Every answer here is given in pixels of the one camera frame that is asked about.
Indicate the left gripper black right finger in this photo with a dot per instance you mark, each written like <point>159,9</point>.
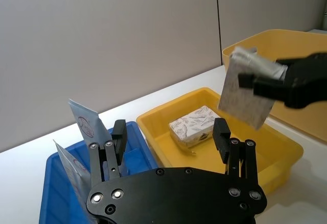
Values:
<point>221,137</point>

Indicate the white leaf-printed packet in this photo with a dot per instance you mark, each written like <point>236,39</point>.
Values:
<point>191,126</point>

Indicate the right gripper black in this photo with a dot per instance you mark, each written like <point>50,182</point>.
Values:
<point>306,83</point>

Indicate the small yellow plastic bin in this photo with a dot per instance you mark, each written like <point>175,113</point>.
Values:
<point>268,155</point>

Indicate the large yellow plastic bin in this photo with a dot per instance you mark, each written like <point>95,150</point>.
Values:
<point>270,45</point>

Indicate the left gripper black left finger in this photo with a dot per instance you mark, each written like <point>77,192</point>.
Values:
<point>118,144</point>

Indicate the blue plastic bin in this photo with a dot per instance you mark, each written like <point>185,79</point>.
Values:
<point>64,203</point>

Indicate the silver printed foil pouch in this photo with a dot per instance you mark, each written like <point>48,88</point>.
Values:
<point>242,106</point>

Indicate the white pouch with red print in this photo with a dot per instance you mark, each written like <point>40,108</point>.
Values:
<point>87,124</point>
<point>74,175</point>

